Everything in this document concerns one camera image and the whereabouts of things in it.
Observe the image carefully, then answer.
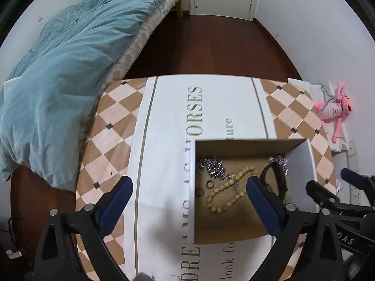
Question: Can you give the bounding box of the black smart band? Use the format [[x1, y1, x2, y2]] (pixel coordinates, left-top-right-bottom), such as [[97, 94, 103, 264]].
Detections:
[[259, 161, 288, 202]]

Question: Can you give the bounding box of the wooden bead bracelet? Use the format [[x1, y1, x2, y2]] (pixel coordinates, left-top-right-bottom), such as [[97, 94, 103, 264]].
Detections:
[[205, 166, 259, 214]]

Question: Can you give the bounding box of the silver chain bracelet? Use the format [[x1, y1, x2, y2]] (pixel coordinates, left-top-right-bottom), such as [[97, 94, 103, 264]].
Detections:
[[196, 156, 235, 181]]

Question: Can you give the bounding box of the white cardboard box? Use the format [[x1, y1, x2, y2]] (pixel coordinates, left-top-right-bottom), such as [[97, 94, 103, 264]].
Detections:
[[187, 139, 319, 244]]

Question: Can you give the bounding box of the pink panther plush toy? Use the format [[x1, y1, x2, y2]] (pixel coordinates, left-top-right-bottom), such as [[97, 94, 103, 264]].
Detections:
[[314, 82, 353, 143]]

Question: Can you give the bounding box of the checkered tablecloth with lettering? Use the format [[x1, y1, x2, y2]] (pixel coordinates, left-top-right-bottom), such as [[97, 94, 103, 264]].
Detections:
[[76, 75, 336, 280]]

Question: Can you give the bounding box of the bed with patterned mattress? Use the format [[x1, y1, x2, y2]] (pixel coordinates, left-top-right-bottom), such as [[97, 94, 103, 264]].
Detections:
[[0, 0, 191, 192]]

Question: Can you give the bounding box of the teal blue duvet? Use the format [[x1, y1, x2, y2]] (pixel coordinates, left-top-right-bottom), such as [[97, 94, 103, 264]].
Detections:
[[0, 0, 186, 192]]

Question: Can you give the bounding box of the white wall power strip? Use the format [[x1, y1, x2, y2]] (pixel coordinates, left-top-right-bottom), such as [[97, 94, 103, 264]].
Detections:
[[346, 139, 369, 206]]

